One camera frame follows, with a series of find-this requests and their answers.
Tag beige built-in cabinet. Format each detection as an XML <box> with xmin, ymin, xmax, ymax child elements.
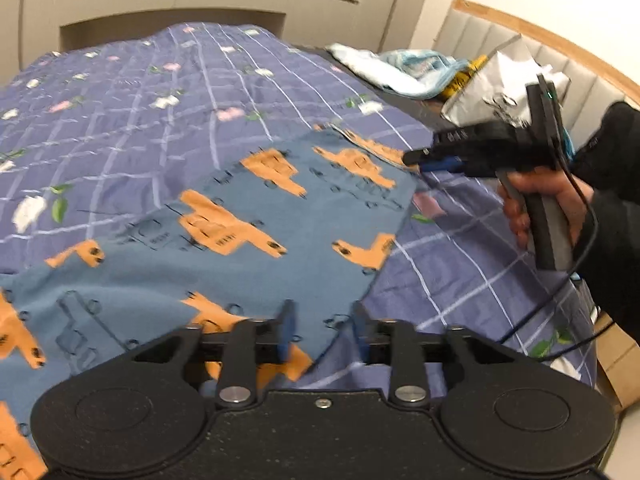
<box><xmin>0</xmin><ymin>0</ymin><xmax>437</xmax><ymax>72</ymax></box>

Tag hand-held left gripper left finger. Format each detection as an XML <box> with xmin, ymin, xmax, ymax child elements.
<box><xmin>131</xmin><ymin>300</ymin><xmax>297</xmax><ymax>409</ymax></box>

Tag white plastic bag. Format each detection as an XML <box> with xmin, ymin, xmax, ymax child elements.
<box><xmin>442</xmin><ymin>35</ymin><xmax>572</xmax><ymax>129</ymax></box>

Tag yellow packet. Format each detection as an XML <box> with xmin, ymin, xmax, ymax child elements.
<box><xmin>440</xmin><ymin>55</ymin><xmax>489</xmax><ymax>104</ymax></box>

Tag light blue crumpled towel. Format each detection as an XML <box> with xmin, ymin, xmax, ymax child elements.
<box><xmin>330</xmin><ymin>44</ymin><xmax>471</xmax><ymax>101</ymax></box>

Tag dark bed sheet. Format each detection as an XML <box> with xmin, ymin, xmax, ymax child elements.
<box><xmin>300</xmin><ymin>45</ymin><xmax>453</xmax><ymax>132</ymax></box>

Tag purple checked floral blanket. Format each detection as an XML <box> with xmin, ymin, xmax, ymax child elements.
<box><xmin>0</xmin><ymin>22</ymin><xmax>601</xmax><ymax>396</ymax></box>

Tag black cable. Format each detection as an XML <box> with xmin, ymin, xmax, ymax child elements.
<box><xmin>500</xmin><ymin>74</ymin><xmax>622</xmax><ymax>361</ymax></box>

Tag person's right hand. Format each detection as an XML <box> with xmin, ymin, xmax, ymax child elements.
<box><xmin>497</xmin><ymin>169</ymin><xmax>597</xmax><ymax>250</ymax></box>

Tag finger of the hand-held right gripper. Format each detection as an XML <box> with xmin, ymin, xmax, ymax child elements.
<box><xmin>401</xmin><ymin>146</ymin><xmax>451</xmax><ymax>167</ymax></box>
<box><xmin>419</xmin><ymin>156</ymin><xmax>474</xmax><ymax>178</ymax></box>

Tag blue pants with orange print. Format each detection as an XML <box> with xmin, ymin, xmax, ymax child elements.
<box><xmin>0</xmin><ymin>125</ymin><xmax>419</xmax><ymax>480</ymax></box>

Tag person's right forearm black sleeve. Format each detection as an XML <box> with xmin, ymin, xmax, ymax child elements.
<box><xmin>569</xmin><ymin>101</ymin><xmax>640</xmax><ymax>347</ymax></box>

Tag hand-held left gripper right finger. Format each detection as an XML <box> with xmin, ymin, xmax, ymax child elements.
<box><xmin>353</xmin><ymin>301</ymin><xmax>519</xmax><ymax>410</ymax></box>

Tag padded headboard with wooden frame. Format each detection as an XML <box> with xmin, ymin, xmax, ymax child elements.
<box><xmin>432</xmin><ymin>0</ymin><xmax>640</xmax><ymax>112</ymax></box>

